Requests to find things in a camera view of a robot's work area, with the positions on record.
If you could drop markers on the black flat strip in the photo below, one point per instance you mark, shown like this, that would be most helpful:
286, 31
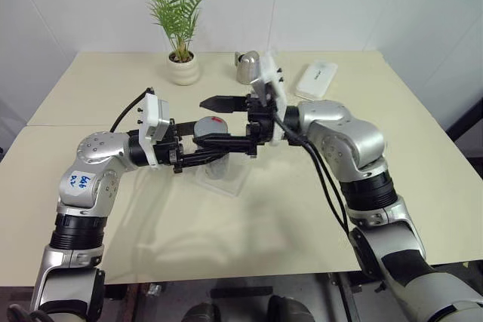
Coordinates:
241, 290

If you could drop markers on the silver metal container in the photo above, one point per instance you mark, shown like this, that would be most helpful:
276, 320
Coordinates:
247, 69

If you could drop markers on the grey jar lid red mark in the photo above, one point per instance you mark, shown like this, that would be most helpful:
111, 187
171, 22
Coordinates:
209, 126

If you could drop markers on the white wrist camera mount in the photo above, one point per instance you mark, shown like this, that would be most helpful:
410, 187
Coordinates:
269, 73
154, 116

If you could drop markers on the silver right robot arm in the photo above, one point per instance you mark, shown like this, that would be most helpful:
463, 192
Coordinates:
339, 129

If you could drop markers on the clear plastic jar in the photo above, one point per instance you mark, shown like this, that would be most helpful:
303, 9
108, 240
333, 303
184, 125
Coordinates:
219, 169

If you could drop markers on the white label blue writing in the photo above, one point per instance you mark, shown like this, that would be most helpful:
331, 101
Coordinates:
80, 181

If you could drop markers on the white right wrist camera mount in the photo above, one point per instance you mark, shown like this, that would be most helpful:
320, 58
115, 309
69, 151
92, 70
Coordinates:
269, 73

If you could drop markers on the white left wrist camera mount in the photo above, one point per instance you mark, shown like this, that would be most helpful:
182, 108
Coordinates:
154, 116

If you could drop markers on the green palm plant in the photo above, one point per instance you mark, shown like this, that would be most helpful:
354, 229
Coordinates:
175, 9

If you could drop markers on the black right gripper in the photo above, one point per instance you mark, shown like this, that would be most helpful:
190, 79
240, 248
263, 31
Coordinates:
260, 126

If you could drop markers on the white rectangular case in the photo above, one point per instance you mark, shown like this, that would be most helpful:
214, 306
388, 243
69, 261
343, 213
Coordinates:
316, 80

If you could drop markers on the dark rounded shape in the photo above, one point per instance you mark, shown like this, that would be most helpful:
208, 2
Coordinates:
288, 310
202, 313

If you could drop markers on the cream ribbed plant pot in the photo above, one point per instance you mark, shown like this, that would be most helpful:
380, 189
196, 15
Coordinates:
183, 72

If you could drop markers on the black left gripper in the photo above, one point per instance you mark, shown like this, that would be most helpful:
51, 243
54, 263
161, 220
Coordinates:
175, 150

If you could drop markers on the clear plastic box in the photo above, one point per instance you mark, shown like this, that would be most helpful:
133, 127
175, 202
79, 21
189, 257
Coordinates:
231, 186

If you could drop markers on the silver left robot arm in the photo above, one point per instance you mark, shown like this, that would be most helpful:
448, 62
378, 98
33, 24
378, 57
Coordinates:
100, 148

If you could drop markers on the black frame bar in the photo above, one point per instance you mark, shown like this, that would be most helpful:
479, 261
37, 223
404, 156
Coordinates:
466, 120

